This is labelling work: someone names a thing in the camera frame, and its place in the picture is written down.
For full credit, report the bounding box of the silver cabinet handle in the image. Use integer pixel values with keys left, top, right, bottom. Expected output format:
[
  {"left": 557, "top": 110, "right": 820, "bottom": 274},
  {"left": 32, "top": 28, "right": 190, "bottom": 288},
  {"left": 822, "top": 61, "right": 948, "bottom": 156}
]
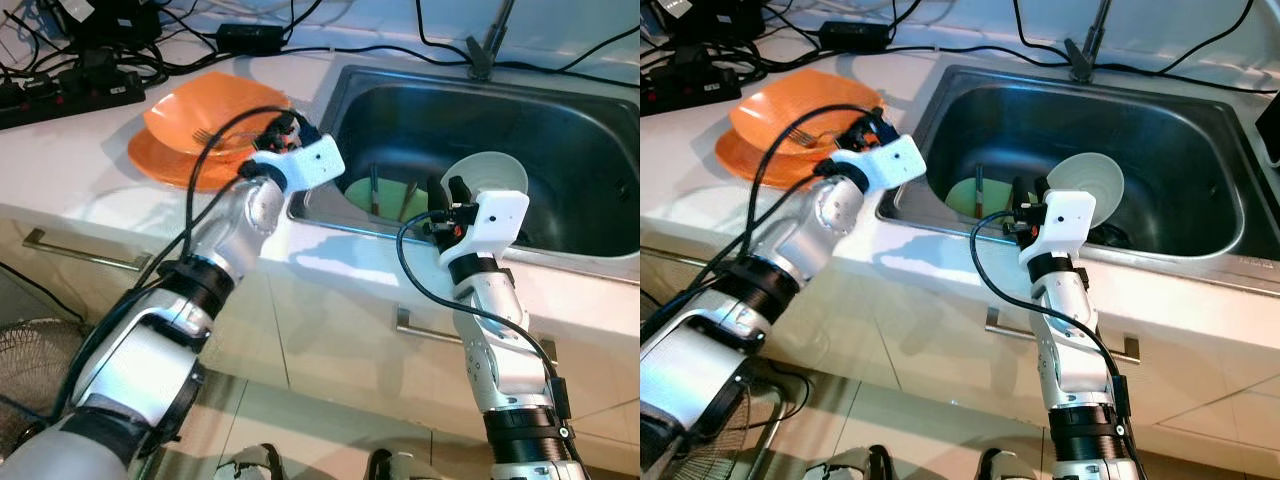
[
  {"left": 394, "top": 307, "right": 557, "bottom": 364},
  {"left": 22, "top": 228, "right": 167, "bottom": 274},
  {"left": 984, "top": 307, "right": 1142, "bottom": 364},
  {"left": 640, "top": 228, "right": 747, "bottom": 271}
]

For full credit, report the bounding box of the green plate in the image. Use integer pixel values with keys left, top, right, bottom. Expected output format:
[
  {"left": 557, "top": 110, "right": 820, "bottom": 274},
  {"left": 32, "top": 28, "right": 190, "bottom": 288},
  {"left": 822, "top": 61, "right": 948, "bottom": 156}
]
[
  {"left": 945, "top": 177, "right": 1022, "bottom": 217},
  {"left": 345, "top": 172, "right": 447, "bottom": 224}
]

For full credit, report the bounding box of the black electronics box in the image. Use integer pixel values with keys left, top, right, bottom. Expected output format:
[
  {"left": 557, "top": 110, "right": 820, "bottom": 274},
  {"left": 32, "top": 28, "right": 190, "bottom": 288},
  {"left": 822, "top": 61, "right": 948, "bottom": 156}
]
[
  {"left": 650, "top": 0, "right": 747, "bottom": 43},
  {"left": 55, "top": 0, "right": 162, "bottom": 51}
]

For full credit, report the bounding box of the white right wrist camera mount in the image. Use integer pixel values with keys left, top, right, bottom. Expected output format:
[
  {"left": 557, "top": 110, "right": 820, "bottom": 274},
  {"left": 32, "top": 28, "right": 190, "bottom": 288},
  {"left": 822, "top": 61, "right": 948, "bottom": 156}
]
[
  {"left": 440, "top": 191, "right": 530, "bottom": 267},
  {"left": 1018, "top": 192, "right": 1097, "bottom": 267}
]

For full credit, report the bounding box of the white bowl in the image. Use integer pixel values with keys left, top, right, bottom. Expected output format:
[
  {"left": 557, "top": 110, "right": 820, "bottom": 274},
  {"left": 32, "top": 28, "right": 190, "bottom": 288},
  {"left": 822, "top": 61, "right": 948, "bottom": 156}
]
[
  {"left": 440, "top": 151, "right": 530, "bottom": 202},
  {"left": 1044, "top": 152, "right": 1127, "bottom": 230}
]

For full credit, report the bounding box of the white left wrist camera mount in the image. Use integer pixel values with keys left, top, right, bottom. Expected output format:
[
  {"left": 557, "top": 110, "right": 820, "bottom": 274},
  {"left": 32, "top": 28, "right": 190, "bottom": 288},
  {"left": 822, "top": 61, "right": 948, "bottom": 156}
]
[
  {"left": 244, "top": 139, "right": 347, "bottom": 197},
  {"left": 830, "top": 134, "right": 925, "bottom": 193}
]

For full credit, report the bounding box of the black power strip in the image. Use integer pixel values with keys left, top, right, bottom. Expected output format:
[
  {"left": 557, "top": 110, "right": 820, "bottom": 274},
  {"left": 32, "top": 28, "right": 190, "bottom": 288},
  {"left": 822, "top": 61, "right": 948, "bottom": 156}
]
[
  {"left": 0, "top": 70, "right": 147, "bottom": 130},
  {"left": 640, "top": 65, "right": 744, "bottom": 114}
]

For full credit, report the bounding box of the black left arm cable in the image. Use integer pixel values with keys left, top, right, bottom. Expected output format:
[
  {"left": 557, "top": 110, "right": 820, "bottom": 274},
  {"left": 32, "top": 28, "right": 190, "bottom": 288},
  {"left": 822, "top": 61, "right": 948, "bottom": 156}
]
[
  {"left": 50, "top": 105, "right": 292, "bottom": 421},
  {"left": 640, "top": 103, "right": 881, "bottom": 331}
]

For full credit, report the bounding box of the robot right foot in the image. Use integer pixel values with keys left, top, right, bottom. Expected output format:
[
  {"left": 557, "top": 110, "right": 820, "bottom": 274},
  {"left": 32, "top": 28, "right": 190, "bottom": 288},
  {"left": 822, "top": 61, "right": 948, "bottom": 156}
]
[
  {"left": 975, "top": 448, "right": 1042, "bottom": 480},
  {"left": 365, "top": 450, "right": 422, "bottom": 480}
]

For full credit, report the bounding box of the dark metal faucet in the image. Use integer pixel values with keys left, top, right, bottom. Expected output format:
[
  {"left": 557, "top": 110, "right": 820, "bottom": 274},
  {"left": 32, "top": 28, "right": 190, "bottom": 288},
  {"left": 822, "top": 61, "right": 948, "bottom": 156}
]
[
  {"left": 1064, "top": 0, "right": 1112, "bottom": 84},
  {"left": 466, "top": 0, "right": 517, "bottom": 82}
]

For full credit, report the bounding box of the grey floor fan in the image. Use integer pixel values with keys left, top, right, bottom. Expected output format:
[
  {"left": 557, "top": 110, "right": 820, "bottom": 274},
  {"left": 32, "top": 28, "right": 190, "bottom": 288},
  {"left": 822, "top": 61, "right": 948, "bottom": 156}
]
[
  {"left": 698, "top": 360, "right": 813, "bottom": 480},
  {"left": 0, "top": 318, "right": 97, "bottom": 463}
]

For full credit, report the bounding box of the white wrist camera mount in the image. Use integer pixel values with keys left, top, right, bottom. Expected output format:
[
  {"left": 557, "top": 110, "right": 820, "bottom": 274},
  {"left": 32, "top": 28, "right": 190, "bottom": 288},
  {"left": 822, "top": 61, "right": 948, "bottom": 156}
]
[
  {"left": 830, "top": 134, "right": 925, "bottom": 193},
  {"left": 244, "top": 139, "right": 347, "bottom": 197},
  {"left": 1018, "top": 192, "right": 1097, "bottom": 267},
  {"left": 440, "top": 191, "right": 530, "bottom": 267}
]

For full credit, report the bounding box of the black adapter brick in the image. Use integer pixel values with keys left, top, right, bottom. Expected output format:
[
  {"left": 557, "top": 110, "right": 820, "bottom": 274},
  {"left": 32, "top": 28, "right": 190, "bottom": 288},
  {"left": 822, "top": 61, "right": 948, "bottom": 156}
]
[
  {"left": 217, "top": 23, "right": 284, "bottom": 54},
  {"left": 819, "top": 21, "right": 887, "bottom": 52}
]

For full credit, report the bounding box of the stainless steel sink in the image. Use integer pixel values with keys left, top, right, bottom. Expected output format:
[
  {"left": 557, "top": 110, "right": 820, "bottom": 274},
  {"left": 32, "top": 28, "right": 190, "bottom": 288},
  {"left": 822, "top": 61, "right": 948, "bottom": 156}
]
[
  {"left": 876, "top": 64, "right": 1254, "bottom": 264},
  {"left": 289, "top": 64, "right": 641, "bottom": 264}
]

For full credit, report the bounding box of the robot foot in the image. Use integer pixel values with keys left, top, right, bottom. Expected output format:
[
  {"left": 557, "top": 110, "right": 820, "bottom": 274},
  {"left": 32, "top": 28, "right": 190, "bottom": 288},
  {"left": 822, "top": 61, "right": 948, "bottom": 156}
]
[
  {"left": 365, "top": 450, "right": 422, "bottom": 480},
  {"left": 975, "top": 448, "right": 1042, "bottom": 480},
  {"left": 215, "top": 445, "right": 282, "bottom": 480},
  {"left": 800, "top": 445, "right": 892, "bottom": 480}
]

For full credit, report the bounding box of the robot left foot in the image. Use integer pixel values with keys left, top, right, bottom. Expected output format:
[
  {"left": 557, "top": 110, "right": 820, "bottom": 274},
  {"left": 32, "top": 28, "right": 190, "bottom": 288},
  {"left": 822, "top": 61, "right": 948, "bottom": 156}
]
[
  {"left": 215, "top": 445, "right": 282, "bottom": 480},
  {"left": 800, "top": 445, "right": 892, "bottom": 480}
]

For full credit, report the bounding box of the orange bowl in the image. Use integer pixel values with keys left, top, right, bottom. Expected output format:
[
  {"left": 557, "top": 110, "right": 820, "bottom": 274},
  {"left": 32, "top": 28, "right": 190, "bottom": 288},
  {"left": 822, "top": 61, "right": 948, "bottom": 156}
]
[
  {"left": 728, "top": 69, "right": 887, "bottom": 154},
  {"left": 143, "top": 71, "right": 295, "bottom": 159}
]

